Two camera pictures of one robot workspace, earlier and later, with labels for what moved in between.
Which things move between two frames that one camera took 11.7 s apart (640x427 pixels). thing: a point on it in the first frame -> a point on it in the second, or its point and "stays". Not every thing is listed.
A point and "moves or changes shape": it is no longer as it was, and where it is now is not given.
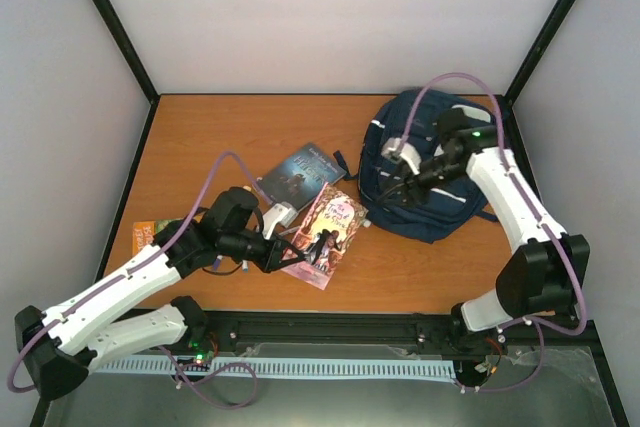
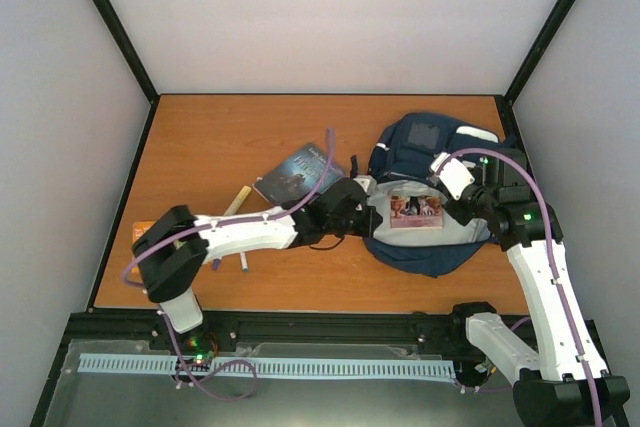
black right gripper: x=410 y=194 -> x=463 y=217
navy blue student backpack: x=411 y=184 moves or changes shape
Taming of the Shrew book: x=326 y=235 -> x=416 y=211
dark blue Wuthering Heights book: x=300 y=178 stays
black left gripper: x=281 y=264 -> x=373 y=219
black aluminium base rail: x=386 y=334 stays
